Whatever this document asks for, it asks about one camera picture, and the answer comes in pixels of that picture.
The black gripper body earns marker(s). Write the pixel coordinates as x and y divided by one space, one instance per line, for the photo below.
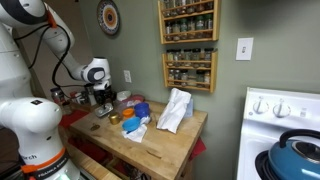
102 88

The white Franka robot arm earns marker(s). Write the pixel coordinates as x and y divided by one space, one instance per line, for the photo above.
33 120

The steel pepper mill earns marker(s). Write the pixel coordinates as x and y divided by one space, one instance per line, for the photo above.
89 95

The white lidded plastic container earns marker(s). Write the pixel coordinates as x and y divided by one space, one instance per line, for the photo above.
123 95

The wooden spice tray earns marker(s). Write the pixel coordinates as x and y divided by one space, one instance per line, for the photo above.
83 107

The white printed shaker jar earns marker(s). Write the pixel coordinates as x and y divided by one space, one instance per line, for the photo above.
79 98

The gold metal jar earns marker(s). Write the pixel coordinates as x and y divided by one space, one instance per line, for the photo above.
114 118

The orange plastic cup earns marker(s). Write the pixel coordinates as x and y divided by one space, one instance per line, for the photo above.
128 113

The clear plastic zip bag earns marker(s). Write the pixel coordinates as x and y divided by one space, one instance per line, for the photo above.
135 100

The dark blue plastic cup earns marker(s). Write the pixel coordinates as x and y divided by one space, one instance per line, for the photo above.
142 110

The red silicone mat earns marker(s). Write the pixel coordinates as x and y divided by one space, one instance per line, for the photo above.
71 118

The spice jar black lid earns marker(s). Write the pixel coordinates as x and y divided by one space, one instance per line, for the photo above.
66 107

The light blue plastic bowl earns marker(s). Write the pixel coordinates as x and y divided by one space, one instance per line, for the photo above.
131 124

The large jar blue lid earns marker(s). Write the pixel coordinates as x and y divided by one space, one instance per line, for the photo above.
57 96

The crumpled white paper napkin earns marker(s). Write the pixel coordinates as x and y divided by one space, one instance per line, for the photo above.
136 136

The large white crumpled cloth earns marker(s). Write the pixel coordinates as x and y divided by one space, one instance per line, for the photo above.
174 110

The wooden spice rack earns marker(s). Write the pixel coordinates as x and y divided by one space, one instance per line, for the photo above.
188 87
188 40

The red hanging cloth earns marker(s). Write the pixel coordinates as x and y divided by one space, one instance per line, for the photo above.
198 148

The white stove knob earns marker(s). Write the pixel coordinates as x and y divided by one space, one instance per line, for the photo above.
261 106
281 109

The white electric stove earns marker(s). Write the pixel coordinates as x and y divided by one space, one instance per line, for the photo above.
260 133

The black stove burner coil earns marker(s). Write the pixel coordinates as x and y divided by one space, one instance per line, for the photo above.
261 165

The blue enamel kettle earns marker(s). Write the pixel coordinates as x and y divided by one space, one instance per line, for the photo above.
293 166

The white wall outlet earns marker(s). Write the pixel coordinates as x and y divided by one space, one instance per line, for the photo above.
127 76

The white light switch plate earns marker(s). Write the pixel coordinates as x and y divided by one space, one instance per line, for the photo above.
244 49

